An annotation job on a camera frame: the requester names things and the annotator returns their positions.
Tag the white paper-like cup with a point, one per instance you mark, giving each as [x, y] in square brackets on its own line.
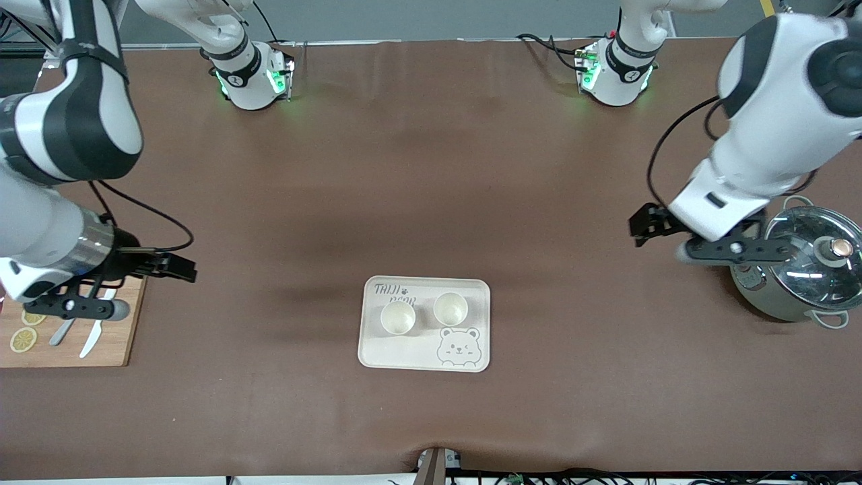
[450, 309]
[398, 318]

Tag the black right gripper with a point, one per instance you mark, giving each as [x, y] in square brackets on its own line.
[128, 261]

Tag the glass pot lid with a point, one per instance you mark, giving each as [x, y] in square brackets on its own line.
[808, 279]

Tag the grey-green cooking pot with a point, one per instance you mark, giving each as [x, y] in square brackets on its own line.
[761, 296]

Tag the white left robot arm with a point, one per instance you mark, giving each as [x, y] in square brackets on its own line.
[774, 101]

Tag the wooden cutting board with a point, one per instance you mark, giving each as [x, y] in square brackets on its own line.
[114, 343]

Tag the aluminium camera post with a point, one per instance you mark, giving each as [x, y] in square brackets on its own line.
[434, 468]

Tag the yellow lemon slice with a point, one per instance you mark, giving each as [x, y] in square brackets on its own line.
[23, 340]
[34, 318]

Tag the grey plastic knife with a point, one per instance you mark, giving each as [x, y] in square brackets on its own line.
[62, 333]

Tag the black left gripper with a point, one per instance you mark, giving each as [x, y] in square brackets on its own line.
[654, 221]

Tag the cream tray with bear print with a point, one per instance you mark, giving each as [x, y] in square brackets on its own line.
[417, 350]

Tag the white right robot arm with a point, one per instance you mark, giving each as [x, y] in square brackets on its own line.
[74, 121]

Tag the white plastic knife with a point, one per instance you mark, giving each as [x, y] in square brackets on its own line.
[93, 337]

